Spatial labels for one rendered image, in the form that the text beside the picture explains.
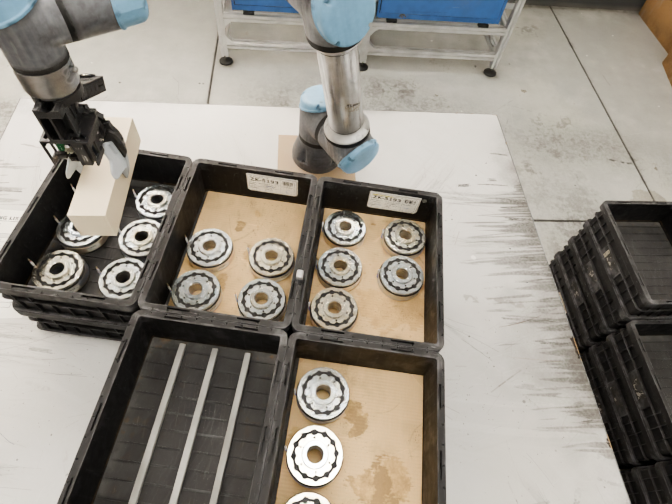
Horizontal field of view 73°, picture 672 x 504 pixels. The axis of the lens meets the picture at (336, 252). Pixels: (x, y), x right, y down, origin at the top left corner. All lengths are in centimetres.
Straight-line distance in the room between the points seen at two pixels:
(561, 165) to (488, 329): 173
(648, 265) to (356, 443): 130
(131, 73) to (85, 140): 225
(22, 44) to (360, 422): 80
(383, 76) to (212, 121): 163
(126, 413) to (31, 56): 62
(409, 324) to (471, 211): 52
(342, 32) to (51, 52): 46
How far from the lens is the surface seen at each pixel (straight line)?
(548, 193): 265
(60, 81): 77
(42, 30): 73
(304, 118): 128
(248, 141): 150
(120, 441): 98
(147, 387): 99
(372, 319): 101
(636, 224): 200
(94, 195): 89
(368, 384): 96
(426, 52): 303
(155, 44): 324
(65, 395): 119
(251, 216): 114
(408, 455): 95
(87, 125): 83
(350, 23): 90
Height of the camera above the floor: 174
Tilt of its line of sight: 57 degrees down
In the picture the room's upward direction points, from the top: 9 degrees clockwise
